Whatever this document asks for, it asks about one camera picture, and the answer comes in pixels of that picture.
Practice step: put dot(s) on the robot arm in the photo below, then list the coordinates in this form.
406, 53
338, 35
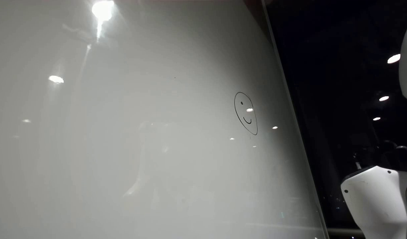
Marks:
376, 199

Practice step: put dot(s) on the whiteboard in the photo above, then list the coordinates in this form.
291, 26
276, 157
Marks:
140, 132

